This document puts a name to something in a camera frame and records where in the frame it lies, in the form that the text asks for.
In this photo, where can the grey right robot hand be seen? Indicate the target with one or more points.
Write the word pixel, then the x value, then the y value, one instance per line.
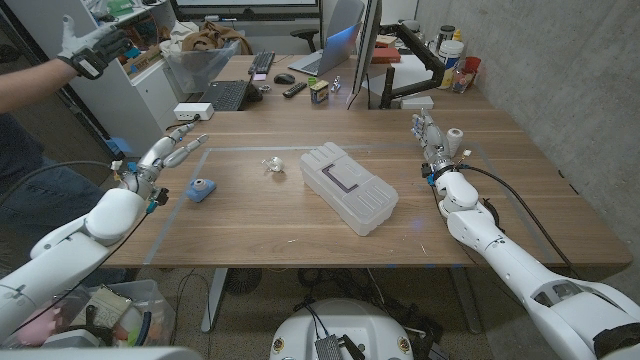
pixel 435 145

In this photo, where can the person's gloved right hand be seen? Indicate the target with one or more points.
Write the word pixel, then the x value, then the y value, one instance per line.
pixel 92 50

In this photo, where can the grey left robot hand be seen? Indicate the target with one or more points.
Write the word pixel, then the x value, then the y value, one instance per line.
pixel 155 157

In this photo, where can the person's right forearm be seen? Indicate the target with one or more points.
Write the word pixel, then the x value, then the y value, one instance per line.
pixel 27 85

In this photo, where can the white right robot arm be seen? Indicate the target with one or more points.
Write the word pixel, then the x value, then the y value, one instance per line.
pixel 500 250

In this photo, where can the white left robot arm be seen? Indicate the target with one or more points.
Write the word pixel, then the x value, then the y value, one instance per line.
pixel 60 255

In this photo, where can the translucent plastic clamshell container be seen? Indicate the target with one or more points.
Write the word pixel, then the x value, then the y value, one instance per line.
pixel 350 200

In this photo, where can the white thread spool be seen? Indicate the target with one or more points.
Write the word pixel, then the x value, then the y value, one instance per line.
pixel 455 140

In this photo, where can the flat white box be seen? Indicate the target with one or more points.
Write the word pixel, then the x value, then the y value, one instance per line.
pixel 416 102

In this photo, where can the cardboard box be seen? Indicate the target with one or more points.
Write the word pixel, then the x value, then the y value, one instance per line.
pixel 145 59

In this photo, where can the white cabinet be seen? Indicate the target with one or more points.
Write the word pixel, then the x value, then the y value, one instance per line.
pixel 135 105

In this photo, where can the white power strip box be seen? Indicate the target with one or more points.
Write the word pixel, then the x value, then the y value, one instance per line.
pixel 192 111

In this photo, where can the white cloth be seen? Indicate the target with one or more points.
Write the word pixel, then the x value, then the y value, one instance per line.
pixel 175 37

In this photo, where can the red cup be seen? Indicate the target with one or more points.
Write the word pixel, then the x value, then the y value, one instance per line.
pixel 472 65

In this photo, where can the white plastic tub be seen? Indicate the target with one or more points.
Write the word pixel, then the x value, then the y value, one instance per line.
pixel 451 54

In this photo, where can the large black keyboard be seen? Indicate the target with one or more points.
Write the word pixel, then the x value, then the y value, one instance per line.
pixel 225 95

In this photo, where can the clear plastic storage bin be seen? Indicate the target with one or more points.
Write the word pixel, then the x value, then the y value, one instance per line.
pixel 200 70

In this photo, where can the dark lidded jar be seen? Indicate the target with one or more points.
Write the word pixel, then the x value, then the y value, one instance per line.
pixel 445 35

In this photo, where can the yellow bottle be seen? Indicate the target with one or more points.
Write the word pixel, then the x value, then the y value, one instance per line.
pixel 456 35

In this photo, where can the small silver figurine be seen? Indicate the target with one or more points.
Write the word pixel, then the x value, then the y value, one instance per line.
pixel 335 84

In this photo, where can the small white crumpled object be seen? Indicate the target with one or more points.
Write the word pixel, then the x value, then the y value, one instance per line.
pixel 275 164

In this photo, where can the grey computer monitor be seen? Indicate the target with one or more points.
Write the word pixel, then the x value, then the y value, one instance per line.
pixel 367 45

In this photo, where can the brown cloth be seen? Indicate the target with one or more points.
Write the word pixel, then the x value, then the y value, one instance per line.
pixel 215 35

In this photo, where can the small yellow printed tin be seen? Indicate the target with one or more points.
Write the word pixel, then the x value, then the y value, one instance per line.
pixel 320 92

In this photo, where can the person's dark clothed body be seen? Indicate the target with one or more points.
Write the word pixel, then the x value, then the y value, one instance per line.
pixel 30 190

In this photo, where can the purple sticky note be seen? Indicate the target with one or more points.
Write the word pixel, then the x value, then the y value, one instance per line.
pixel 259 76

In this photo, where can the silver laptop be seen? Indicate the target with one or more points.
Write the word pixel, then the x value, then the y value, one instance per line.
pixel 330 55

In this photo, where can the slim black keyboard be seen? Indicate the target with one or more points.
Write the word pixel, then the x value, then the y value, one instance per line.
pixel 261 62

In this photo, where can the clear floor bin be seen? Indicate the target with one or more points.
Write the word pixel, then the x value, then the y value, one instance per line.
pixel 155 305

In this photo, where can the black remote control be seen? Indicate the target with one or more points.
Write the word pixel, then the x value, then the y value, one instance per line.
pixel 294 89

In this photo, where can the black computer mouse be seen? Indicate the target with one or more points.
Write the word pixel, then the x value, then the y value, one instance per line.
pixel 284 78

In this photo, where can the black round fan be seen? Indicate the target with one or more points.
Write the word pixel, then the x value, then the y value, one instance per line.
pixel 242 281

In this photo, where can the grey table leg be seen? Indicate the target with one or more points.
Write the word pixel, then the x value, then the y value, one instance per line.
pixel 465 300
pixel 214 300

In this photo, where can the black framed whiteboard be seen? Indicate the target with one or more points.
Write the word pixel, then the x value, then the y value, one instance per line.
pixel 245 10

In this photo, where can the black office chair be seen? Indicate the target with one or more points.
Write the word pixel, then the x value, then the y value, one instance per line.
pixel 306 35

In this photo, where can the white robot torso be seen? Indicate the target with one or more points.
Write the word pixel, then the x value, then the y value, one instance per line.
pixel 345 320

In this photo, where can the pink soft toy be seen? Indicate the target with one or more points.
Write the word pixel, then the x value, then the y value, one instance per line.
pixel 37 327

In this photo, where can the blue toy camera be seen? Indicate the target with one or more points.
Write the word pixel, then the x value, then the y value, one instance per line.
pixel 200 190

